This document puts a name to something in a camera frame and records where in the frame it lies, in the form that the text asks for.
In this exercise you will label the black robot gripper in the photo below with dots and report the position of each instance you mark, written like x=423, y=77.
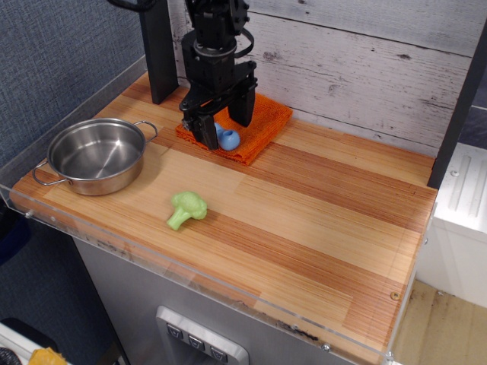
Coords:
x=216, y=82

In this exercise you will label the white ribbed box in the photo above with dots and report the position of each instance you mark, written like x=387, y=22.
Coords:
x=453, y=258

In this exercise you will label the grey and blue toy spoon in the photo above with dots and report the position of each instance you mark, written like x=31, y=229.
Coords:
x=228, y=139

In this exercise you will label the orange folded cloth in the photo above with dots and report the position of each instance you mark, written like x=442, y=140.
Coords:
x=269, y=117

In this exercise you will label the grey metal cabinet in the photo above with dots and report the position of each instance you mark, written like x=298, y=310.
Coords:
x=131, y=296

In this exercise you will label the black left vertical post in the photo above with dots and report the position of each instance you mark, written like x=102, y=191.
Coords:
x=159, y=52

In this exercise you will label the green toy broccoli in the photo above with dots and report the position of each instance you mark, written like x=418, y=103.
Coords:
x=187, y=205

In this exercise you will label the black vertical post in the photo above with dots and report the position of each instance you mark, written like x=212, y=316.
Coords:
x=461, y=111
x=159, y=52

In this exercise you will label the black right vertical post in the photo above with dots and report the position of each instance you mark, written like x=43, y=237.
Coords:
x=461, y=111

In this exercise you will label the stainless steel pot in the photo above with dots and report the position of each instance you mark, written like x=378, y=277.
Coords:
x=97, y=156

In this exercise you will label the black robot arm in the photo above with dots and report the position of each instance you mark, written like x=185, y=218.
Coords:
x=216, y=23

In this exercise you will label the clear acrylic table guard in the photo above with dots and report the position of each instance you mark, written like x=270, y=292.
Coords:
x=318, y=236

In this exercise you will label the silver dispenser button panel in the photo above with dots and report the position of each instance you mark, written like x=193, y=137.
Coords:
x=189, y=342

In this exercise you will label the yellow object bottom left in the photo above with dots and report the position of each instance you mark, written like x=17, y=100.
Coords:
x=46, y=356

